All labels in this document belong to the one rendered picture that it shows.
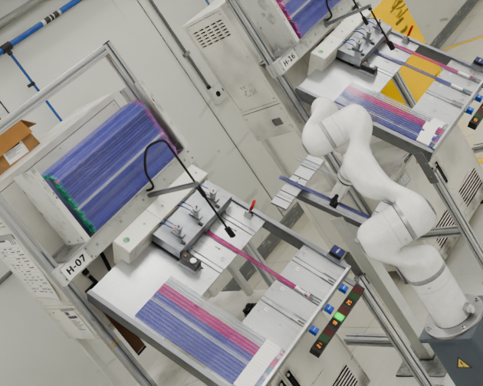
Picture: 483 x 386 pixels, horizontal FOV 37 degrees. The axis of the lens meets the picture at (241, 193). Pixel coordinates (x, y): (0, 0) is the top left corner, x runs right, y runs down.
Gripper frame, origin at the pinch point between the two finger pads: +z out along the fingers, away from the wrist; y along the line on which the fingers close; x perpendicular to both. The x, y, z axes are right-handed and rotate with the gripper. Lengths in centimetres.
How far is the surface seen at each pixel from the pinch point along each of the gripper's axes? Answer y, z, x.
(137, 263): 65, 15, -48
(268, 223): 20.1, 9.1, -17.5
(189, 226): 44, 7, -40
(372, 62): -99, 6, -25
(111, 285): 78, 16, -50
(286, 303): 48.2, 8.4, 6.2
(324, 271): 27.5, 6.7, 11.5
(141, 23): -127, 89, -177
